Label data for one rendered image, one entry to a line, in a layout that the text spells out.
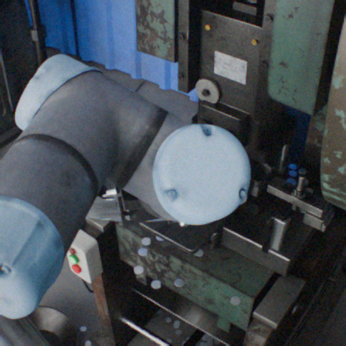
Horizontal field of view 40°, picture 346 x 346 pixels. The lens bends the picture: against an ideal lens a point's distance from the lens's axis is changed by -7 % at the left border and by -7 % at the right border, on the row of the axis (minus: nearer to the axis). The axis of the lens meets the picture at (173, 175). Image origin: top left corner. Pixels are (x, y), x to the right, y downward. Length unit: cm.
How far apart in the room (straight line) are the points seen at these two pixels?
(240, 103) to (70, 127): 67
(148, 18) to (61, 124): 64
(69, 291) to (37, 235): 160
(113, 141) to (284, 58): 51
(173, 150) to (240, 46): 58
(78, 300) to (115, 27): 167
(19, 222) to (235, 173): 17
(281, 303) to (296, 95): 46
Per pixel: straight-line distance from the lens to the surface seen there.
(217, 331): 142
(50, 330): 182
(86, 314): 183
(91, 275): 127
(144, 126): 39
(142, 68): 292
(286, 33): 82
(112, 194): 72
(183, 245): 99
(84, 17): 307
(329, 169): 59
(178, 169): 37
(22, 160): 33
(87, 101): 38
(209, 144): 37
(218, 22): 94
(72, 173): 33
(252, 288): 110
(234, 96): 99
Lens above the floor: 153
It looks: 42 degrees down
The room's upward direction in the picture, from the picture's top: straight up
